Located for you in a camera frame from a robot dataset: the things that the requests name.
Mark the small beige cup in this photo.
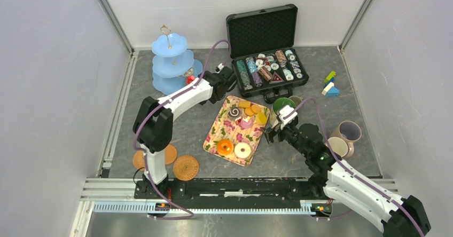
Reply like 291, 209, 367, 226
289, 95, 303, 106

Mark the round orange biscuit lower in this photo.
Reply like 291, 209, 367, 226
244, 107, 255, 116

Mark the chocolate sprinkled donut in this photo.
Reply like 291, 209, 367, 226
182, 67, 194, 77

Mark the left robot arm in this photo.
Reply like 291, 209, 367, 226
132, 65, 236, 198

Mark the blue three-tier cake stand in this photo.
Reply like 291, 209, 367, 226
152, 25, 203, 95

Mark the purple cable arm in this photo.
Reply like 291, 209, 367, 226
132, 39, 232, 220
283, 97, 425, 237

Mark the black poker chip case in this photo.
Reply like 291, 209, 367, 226
225, 4, 309, 104

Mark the red glazed donut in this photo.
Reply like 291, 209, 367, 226
186, 75, 195, 84

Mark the pink cupcake with topping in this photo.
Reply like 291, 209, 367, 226
239, 118, 253, 129

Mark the chocolate swirl cake roll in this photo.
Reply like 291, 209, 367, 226
228, 107, 241, 121

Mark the orange glazed donut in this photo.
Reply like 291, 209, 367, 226
216, 139, 234, 156

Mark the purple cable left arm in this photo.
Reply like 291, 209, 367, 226
132, 39, 232, 220

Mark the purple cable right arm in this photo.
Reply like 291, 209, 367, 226
283, 97, 425, 237

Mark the colourful toy block stack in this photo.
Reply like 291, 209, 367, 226
322, 71, 340, 97

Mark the white glazed donut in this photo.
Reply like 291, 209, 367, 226
234, 142, 252, 159

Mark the woven rattan coaster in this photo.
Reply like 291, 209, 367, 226
173, 155, 199, 181

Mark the floral rectangular tray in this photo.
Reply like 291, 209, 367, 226
203, 96, 270, 167

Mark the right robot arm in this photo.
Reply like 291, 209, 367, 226
264, 105, 431, 236

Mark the green-inside floral mug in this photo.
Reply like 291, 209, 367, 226
269, 98, 296, 126

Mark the beige mug purple inside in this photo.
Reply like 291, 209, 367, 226
330, 121, 362, 159

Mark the square yellow biscuit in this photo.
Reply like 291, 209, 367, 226
238, 100, 251, 108

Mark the yellow mug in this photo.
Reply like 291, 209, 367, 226
328, 137, 349, 157

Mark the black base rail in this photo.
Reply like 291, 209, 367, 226
134, 177, 328, 201

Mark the round orange biscuit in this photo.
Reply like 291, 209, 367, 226
244, 107, 255, 116
250, 104, 262, 114

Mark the cork coaster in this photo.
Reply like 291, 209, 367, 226
165, 144, 178, 165

